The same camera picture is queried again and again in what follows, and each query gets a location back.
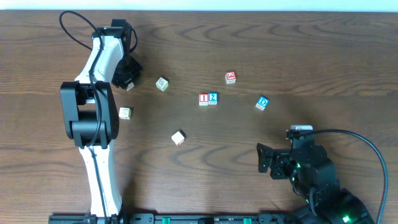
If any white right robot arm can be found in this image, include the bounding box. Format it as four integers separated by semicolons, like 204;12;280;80
256;136;374;223

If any white block with number three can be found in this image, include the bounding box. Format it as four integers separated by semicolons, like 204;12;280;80
155;77;169;91

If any red letter E block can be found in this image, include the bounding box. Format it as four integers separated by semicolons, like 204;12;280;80
225;71;237;85

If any red letter I block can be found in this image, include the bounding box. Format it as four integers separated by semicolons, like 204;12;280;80
198;93;209;106

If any red letter A block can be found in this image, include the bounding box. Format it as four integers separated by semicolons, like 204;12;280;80
126;82;134;91

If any blue letter D block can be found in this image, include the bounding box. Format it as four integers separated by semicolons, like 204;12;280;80
256;96;269;111

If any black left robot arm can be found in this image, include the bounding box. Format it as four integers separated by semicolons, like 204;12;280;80
60;19;142;223

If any white block near centre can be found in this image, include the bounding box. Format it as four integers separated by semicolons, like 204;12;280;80
171;131;185;146

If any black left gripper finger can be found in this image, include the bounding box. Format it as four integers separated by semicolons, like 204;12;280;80
129;56;143;82
112;73;127;90

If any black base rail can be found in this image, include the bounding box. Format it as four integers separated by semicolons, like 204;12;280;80
48;213;295;224

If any white block with cow picture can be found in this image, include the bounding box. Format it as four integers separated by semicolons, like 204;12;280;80
119;107;132;119

